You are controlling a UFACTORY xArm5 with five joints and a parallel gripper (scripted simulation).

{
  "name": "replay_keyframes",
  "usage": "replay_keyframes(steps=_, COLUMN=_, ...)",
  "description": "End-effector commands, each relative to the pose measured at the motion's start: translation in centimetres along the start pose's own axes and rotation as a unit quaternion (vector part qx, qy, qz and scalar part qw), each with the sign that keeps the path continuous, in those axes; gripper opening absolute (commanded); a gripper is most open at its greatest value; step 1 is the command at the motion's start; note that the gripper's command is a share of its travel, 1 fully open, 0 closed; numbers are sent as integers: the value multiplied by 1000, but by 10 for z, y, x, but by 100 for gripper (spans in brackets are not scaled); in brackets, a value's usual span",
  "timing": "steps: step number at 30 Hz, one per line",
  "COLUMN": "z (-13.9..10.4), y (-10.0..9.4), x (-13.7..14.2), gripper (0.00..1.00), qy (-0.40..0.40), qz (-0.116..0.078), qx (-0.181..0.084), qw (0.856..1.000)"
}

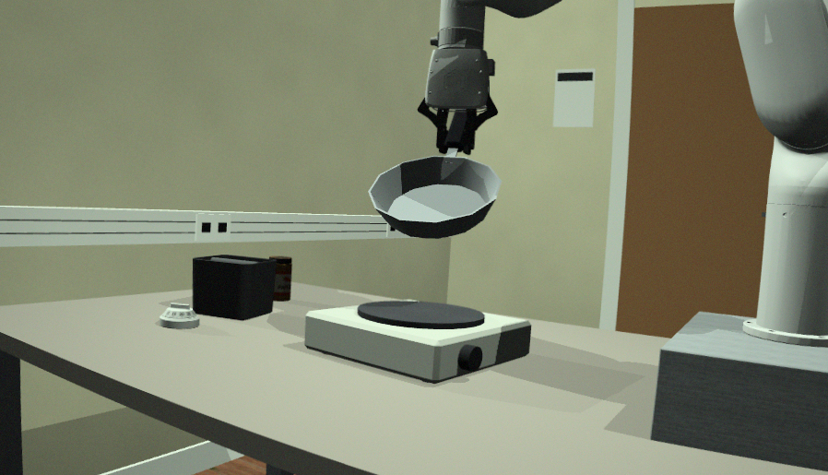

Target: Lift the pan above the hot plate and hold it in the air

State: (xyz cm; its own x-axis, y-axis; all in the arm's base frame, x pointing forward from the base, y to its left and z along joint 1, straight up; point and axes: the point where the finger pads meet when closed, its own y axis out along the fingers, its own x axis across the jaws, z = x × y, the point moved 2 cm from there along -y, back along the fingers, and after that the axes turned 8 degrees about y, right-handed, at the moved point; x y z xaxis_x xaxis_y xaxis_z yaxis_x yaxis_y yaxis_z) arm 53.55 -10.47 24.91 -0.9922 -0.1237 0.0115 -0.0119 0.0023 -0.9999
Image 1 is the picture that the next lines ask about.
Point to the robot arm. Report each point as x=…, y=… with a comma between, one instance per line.
x=784, y=45

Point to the brown spice jar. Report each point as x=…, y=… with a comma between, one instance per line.
x=283, y=278

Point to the white kitchen timer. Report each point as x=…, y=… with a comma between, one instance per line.
x=179, y=316

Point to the grey frying pan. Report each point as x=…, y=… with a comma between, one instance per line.
x=437, y=196

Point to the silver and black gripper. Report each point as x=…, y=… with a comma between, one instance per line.
x=458, y=81

